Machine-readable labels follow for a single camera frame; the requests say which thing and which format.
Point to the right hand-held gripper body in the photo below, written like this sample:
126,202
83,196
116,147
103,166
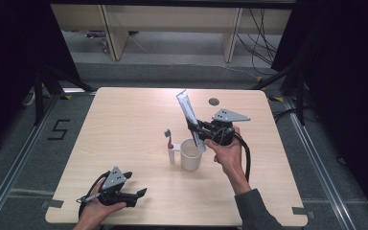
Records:
223,131

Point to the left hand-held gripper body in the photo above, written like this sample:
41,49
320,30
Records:
115,180

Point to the white toothpaste tube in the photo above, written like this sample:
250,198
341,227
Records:
186,107

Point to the white cup with side holder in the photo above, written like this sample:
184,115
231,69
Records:
191,158

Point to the pink toothbrush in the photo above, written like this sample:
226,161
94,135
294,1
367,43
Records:
169,139

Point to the person's right hand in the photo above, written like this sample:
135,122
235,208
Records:
230,156

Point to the person's left hand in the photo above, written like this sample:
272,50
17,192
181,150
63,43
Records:
94,211

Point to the yellow and black floor tape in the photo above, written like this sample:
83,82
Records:
66,97
276,99

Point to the black tape patch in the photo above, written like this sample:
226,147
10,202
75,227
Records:
302,211
53,203

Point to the black metal stand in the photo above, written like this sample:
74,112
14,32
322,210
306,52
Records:
39,96
300,96

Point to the light wooden shelf unit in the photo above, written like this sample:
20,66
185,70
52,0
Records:
172,17

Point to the small clutter under shelf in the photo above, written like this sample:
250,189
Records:
99,40

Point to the black curtain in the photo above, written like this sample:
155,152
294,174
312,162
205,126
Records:
9,64
348,80

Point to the metal floor rail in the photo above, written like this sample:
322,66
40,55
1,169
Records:
319,172
16,163

